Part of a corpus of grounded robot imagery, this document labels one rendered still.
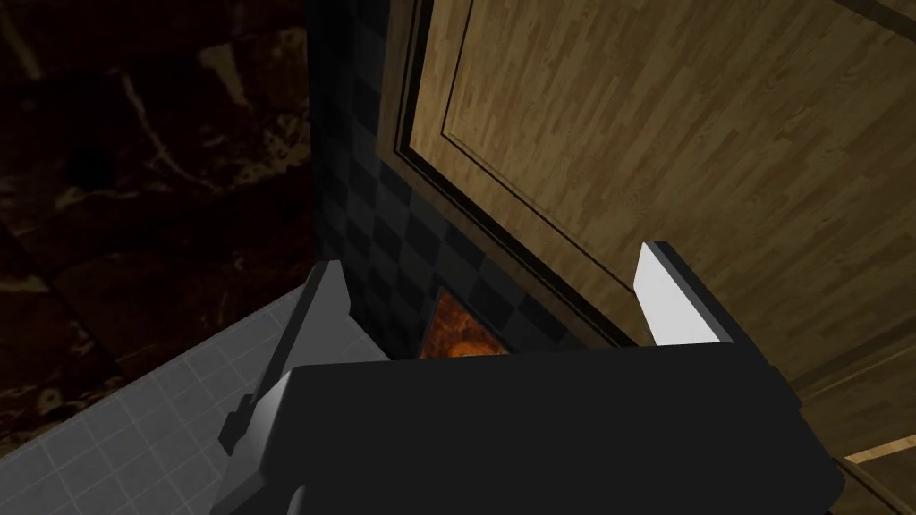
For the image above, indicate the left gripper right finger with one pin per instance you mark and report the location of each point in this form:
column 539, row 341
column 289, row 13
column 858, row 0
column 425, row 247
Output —
column 674, row 306

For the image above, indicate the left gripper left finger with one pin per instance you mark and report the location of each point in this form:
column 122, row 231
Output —
column 315, row 323

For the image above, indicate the wooden door leaf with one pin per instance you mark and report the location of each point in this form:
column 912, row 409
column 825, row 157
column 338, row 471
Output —
column 680, row 143

